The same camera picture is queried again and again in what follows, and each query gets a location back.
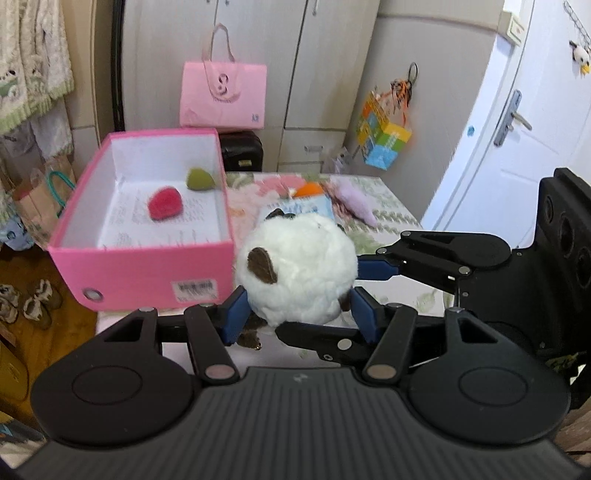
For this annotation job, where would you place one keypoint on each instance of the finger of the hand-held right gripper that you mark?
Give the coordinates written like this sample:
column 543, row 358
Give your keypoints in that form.
column 314, row 334
column 378, row 270

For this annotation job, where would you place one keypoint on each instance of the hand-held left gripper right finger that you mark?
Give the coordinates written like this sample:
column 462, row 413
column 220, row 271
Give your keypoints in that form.
column 365, row 316

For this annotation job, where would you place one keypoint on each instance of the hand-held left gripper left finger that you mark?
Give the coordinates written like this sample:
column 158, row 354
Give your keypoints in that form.
column 235, row 316

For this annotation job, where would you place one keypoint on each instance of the white round plush toy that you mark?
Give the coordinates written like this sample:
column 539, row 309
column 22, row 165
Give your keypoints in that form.
column 295, row 267

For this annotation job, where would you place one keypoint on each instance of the purple plush toy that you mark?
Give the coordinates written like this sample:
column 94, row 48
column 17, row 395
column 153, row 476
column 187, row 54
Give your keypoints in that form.
column 353, row 198

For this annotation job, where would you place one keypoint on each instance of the pink cardboard box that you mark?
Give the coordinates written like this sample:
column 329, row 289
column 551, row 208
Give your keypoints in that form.
column 138, row 272

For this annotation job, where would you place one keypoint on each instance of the floral bedsheet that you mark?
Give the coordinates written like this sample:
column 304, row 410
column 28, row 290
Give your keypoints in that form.
column 397, row 217

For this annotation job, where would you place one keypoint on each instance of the white door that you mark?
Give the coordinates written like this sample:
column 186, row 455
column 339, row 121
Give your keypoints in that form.
column 531, row 184

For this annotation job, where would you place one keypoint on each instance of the orange plush toy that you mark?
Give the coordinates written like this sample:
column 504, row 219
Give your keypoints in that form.
column 309, row 190

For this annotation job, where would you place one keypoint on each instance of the clear plastic wrapper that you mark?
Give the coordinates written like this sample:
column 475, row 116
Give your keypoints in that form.
column 337, row 159

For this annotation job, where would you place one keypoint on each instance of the colourful gift bag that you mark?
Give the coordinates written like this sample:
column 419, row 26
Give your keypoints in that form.
column 385, row 138

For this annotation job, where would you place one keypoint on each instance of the red plush toy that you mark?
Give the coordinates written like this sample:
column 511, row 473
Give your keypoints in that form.
column 165, row 203

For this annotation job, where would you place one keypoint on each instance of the green plush toy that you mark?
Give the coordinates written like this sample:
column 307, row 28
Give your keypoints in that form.
column 199, row 180

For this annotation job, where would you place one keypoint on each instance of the black stool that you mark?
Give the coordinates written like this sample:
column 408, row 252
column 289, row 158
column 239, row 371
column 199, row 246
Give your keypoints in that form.
column 241, row 150

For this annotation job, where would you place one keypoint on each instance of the orange ribbon tassel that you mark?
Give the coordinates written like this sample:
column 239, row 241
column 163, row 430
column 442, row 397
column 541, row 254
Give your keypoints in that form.
column 400, row 94

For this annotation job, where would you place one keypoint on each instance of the small hanging duck plush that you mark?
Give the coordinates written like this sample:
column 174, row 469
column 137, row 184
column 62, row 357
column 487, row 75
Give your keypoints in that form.
column 579, row 55

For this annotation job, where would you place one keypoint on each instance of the fluffy slipper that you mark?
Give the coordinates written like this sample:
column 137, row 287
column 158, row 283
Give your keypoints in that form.
column 7, row 304
column 41, row 302

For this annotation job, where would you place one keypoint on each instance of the grey wardrobe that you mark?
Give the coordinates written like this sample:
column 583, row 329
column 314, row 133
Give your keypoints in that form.
column 323, row 69

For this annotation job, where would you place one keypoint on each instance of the pink paper bag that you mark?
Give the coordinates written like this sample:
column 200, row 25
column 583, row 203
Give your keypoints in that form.
column 221, row 101

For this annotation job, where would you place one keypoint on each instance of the metal hook rack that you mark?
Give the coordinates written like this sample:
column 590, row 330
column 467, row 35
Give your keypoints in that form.
column 575, row 18

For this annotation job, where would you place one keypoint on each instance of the white hanging garment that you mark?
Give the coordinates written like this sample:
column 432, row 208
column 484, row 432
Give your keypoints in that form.
column 53, row 127

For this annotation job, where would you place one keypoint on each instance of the cream green knitted cardigan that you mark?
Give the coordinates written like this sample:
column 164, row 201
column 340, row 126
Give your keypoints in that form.
column 32, row 55

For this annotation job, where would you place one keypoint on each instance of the wall light switch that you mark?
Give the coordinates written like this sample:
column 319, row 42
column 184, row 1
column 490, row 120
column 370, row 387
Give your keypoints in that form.
column 513, row 28

